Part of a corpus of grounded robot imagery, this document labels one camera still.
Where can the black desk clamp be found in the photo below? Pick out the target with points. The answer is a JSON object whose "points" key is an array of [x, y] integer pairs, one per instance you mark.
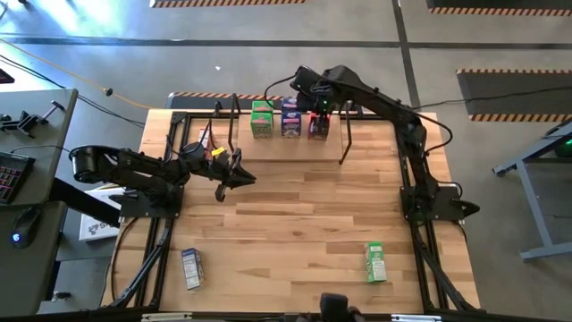
{"points": [[27, 121]]}

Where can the black flat object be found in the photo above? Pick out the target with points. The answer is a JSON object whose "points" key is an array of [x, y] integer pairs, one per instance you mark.
{"points": [[5, 76]]}

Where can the hazard-striped black floor mat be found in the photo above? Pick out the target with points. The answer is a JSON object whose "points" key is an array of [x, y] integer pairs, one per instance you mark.
{"points": [[514, 105], [491, 4], [201, 104]]}

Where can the white printed cardboard box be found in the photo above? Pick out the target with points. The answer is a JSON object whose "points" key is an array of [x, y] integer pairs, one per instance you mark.
{"points": [[96, 230]]}

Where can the blue-grey metal table frame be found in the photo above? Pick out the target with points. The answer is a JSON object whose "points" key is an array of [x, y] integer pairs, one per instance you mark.
{"points": [[537, 205]]}

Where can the black desk support beam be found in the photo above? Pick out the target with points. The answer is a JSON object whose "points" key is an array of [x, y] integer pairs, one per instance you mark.
{"points": [[80, 201]]}

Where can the black aluminium table frame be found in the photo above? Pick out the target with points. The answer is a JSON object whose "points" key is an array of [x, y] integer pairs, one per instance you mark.
{"points": [[179, 118]]}

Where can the wooden shelf with black frame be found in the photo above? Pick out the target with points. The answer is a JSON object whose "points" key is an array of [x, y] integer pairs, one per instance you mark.
{"points": [[290, 149]]}

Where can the yellow tag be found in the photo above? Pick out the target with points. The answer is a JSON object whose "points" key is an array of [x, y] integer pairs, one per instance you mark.
{"points": [[218, 151]]}

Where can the black keyboard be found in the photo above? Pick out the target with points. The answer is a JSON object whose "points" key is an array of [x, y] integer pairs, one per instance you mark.
{"points": [[13, 176]]}

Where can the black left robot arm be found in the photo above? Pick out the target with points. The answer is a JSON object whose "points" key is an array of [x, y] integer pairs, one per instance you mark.
{"points": [[134, 167]]}

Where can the green-lit device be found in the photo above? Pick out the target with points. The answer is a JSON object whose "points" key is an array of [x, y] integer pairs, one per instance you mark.
{"points": [[565, 147]]}

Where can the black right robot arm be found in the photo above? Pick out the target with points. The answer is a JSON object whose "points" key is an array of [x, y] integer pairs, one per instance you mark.
{"points": [[380, 100]]}

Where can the grey desk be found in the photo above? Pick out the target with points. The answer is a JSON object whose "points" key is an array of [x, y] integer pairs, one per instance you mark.
{"points": [[44, 147], [31, 277]]}

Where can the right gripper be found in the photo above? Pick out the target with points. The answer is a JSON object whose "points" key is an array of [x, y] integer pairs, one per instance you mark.
{"points": [[306, 102]]}

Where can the silver metal bracket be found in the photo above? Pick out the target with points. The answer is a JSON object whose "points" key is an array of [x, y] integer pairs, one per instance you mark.
{"points": [[165, 317], [415, 318]]}

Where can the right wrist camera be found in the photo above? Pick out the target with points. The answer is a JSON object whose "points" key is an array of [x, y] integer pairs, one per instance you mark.
{"points": [[322, 104]]}

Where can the black computer mouse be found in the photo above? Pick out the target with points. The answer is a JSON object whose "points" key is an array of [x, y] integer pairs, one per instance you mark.
{"points": [[22, 230]]}

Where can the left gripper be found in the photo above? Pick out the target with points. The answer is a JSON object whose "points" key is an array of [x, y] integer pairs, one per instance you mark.
{"points": [[219, 167]]}

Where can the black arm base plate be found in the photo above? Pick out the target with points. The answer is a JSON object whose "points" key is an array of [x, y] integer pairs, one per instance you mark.
{"points": [[134, 206], [447, 201]]}

